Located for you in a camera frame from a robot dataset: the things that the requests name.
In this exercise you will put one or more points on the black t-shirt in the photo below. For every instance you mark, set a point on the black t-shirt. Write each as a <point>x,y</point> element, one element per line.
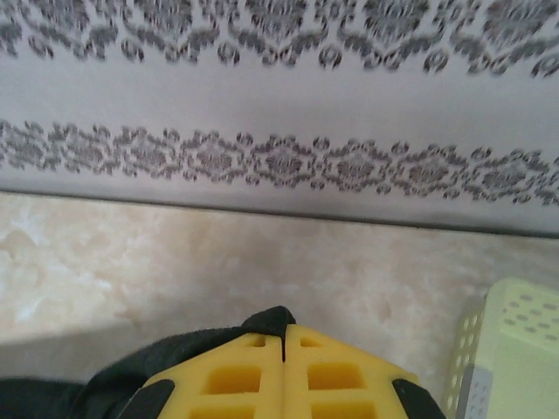
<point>65,397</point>

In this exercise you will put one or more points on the light green perforated plastic basket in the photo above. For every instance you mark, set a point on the light green perforated plastic basket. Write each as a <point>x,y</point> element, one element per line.
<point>524,349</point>

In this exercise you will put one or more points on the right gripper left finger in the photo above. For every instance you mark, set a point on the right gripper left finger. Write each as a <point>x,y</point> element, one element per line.
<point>262,362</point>

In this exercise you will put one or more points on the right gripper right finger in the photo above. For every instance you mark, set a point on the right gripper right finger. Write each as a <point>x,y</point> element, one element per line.
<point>371,371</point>

